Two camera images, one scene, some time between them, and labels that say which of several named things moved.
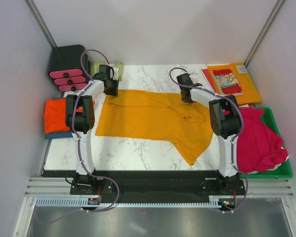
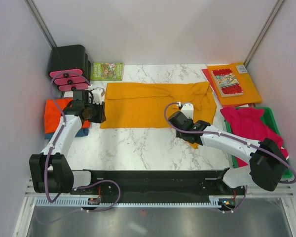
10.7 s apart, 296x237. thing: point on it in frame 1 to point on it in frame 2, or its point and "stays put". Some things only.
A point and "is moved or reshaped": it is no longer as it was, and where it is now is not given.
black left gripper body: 113,90 to 95,112
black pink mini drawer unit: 65,69 stays put
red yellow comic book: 227,83 stays put
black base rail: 151,184 stays put
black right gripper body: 185,99 to 180,135
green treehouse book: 95,69 stays put
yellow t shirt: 155,115 is moved or reshaped
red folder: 206,73 stays put
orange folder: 250,95 stays put
